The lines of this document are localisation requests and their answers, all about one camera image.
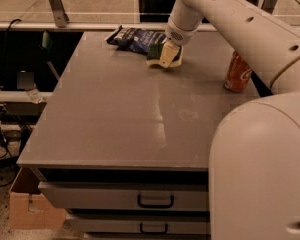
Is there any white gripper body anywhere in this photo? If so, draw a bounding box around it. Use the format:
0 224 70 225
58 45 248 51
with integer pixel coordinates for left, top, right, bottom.
165 19 197 46

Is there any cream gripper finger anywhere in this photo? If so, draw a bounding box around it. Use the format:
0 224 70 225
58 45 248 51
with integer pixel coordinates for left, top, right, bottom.
159 41 182 68

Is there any green and yellow sponge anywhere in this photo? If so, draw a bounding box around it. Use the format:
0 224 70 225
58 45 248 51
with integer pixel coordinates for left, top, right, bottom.
145 42 184 69

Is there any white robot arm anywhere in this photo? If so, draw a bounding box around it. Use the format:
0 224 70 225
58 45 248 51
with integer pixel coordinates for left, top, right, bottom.
166 0 300 240

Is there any blue chip bag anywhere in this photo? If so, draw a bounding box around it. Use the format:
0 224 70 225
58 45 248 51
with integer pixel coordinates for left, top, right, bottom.
105 25 166 55

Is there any orange soda can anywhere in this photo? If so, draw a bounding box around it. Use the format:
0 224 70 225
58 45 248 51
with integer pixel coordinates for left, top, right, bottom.
224 51 252 93

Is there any grey drawer cabinet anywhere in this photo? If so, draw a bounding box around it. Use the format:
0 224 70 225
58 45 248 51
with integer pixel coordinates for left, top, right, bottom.
19 32 256 240

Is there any clear plastic water bottle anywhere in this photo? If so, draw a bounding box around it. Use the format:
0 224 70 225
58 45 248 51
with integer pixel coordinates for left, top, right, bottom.
17 71 43 104

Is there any cardboard box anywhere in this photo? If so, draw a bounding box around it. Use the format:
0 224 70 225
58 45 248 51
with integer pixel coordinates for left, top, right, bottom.
9 168 67 230

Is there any left metal bracket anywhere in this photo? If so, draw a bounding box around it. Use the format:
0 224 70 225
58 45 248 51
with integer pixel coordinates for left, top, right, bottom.
49 0 69 28

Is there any green handled tool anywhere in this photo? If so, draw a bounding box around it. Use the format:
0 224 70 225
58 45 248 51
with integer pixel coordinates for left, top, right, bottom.
40 31 60 80

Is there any top drawer black handle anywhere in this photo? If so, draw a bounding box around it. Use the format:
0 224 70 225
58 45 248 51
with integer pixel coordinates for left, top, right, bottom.
137 194 174 209

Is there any drawer black handle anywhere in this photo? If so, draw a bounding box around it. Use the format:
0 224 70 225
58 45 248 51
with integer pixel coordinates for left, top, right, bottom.
137 194 174 209
139 223 169 235

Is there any black cable on left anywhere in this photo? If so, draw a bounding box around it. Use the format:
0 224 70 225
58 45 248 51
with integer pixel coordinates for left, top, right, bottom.
0 18 33 188

